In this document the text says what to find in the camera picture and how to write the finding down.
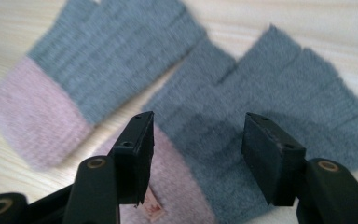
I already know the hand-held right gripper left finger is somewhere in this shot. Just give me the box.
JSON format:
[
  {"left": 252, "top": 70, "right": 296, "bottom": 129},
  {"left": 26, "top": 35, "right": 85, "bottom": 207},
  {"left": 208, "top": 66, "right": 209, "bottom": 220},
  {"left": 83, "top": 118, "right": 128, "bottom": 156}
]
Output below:
[{"left": 107, "top": 110, "right": 156, "bottom": 207}]

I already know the grey glove with pink cuff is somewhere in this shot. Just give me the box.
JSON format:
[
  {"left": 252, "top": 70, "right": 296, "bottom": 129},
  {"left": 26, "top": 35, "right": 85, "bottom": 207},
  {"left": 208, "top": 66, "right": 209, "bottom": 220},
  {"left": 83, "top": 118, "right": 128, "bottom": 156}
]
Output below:
[
  {"left": 0, "top": 0, "right": 208, "bottom": 173},
  {"left": 95, "top": 23, "right": 358, "bottom": 224}
]

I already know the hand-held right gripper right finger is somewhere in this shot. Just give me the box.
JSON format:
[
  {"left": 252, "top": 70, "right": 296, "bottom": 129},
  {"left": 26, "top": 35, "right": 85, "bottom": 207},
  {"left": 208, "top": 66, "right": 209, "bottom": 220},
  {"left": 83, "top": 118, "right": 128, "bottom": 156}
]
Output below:
[{"left": 241, "top": 111, "right": 308, "bottom": 207}]

